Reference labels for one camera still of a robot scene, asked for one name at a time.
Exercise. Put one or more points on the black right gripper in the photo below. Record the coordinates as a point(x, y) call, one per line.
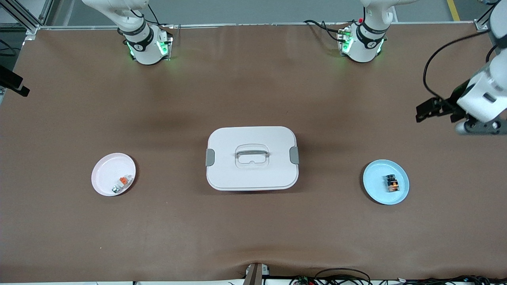
point(9, 78)

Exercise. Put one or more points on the pink round plate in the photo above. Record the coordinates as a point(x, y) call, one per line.
point(107, 174)

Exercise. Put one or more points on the aluminium frame post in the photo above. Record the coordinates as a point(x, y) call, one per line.
point(485, 21)
point(27, 18)

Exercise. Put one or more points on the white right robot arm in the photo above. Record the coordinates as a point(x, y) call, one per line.
point(144, 47)

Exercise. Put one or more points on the brown table mat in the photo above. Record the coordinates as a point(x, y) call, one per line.
point(253, 229)

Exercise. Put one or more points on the blue round plate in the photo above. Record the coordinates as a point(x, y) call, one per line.
point(376, 184)

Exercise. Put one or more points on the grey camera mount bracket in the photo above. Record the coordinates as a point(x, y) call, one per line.
point(255, 274)

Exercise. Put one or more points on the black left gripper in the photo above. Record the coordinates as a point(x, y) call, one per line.
point(454, 102)

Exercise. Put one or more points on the white and orange switch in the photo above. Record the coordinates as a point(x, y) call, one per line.
point(123, 181)

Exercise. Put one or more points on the black and orange switch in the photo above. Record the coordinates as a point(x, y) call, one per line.
point(392, 183)

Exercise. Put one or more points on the white lidded storage box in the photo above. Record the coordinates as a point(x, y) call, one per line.
point(252, 158)

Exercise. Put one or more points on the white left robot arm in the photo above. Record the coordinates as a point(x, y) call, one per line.
point(481, 95)

